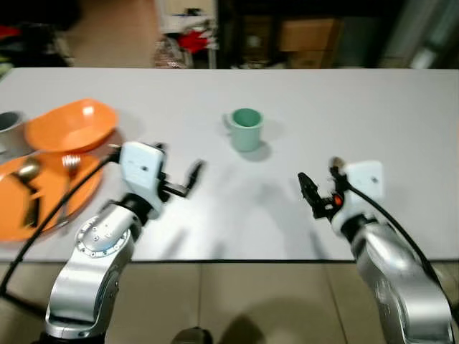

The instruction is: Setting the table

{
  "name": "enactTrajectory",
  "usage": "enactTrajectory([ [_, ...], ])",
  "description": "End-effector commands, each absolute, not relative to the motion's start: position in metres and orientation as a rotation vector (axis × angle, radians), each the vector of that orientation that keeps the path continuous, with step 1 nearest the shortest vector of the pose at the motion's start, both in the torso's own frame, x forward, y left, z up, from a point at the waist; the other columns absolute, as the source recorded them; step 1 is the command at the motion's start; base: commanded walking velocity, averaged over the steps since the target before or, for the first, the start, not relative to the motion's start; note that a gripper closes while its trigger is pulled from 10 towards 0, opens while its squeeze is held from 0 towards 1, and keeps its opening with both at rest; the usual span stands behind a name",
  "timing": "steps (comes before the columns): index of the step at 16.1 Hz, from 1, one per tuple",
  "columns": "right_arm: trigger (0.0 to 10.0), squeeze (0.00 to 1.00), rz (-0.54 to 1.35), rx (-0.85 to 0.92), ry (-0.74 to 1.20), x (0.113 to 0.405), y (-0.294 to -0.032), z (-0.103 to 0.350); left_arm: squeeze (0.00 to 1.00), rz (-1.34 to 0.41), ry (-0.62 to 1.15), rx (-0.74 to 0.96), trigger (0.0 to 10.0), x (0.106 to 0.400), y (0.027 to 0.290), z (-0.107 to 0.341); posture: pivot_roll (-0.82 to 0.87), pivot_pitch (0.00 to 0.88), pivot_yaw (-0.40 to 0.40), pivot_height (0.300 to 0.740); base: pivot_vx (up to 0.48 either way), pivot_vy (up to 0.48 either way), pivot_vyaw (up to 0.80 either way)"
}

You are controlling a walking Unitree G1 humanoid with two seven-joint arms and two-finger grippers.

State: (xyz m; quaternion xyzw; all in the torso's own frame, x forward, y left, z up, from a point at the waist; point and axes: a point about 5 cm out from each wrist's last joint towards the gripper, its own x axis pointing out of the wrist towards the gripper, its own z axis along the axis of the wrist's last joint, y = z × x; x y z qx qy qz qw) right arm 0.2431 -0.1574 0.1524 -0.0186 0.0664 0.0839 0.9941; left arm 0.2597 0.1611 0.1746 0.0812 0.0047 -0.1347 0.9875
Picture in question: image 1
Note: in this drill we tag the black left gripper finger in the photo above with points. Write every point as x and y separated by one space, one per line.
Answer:
196 176

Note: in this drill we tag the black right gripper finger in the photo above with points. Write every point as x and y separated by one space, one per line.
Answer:
308 186
320 208

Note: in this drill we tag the silver metal fork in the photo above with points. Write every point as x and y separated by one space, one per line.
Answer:
69 166

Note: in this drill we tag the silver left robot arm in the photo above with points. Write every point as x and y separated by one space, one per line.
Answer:
97 265

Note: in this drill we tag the green plastic mug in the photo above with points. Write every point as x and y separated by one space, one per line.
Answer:
246 130

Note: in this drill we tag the orange plastic bowl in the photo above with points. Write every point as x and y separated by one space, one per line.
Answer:
72 125

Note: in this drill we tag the red cloth item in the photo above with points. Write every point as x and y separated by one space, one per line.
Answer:
195 41

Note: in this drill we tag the brown cardboard box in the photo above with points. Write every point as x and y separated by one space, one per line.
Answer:
308 39

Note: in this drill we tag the dark robot left foot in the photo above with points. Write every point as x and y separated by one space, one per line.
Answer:
192 337

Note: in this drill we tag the white rack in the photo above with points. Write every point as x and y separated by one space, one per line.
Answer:
186 18

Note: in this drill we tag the grey metal cup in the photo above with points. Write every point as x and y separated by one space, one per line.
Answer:
10 132

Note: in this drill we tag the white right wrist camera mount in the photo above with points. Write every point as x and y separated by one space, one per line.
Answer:
364 183

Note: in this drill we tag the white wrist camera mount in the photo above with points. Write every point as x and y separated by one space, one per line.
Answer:
364 183
140 172

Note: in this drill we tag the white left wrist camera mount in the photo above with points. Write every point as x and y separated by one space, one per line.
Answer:
140 172

